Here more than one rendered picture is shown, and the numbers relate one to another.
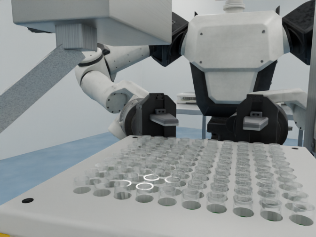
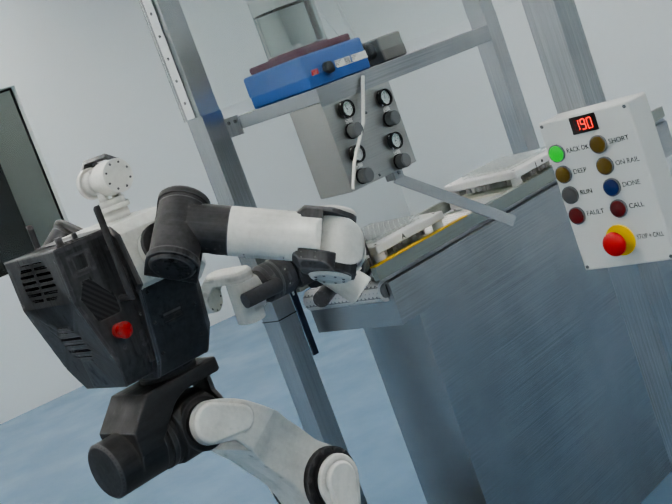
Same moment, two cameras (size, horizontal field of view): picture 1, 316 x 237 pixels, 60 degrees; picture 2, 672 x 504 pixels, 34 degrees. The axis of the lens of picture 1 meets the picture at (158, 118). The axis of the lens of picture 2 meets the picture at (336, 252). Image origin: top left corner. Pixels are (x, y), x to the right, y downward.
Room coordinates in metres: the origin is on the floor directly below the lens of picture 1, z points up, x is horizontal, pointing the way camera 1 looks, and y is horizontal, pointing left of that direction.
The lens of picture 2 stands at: (2.49, 1.22, 1.39)
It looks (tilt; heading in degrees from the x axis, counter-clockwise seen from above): 9 degrees down; 211
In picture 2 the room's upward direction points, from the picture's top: 20 degrees counter-clockwise
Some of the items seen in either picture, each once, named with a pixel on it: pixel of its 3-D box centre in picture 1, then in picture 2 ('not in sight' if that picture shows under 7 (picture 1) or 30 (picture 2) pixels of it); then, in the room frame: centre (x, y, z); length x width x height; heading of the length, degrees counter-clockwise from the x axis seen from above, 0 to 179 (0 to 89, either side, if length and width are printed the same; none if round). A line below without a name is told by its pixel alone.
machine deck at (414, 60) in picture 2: not in sight; (354, 81); (0.13, -0.01, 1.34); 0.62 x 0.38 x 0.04; 163
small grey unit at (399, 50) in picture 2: not in sight; (380, 50); (0.10, 0.06, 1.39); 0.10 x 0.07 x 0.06; 163
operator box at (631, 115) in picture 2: not in sight; (614, 184); (0.77, 0.70, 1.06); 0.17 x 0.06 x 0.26; 73
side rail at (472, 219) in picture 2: not in sight; (540, 180); (-0.18, 0.24, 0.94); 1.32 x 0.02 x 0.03; 163
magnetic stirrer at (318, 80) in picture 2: not in sight; (308, 68); (0.32, -0.02, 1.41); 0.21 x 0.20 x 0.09; 73
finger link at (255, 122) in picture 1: (254, 120); not in sight; (0.36, -0.13, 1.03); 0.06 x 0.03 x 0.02; 155
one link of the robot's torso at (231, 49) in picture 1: (232, 62); (118, 293); (0.91, -0.24, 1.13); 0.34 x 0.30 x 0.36; 73
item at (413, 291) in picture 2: not in sight; (511, 215); (-0.23, 0.11, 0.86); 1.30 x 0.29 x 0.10; 163
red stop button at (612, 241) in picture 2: not in sight; (618, 241); (0.80, 0.69, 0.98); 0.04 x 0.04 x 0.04; 73
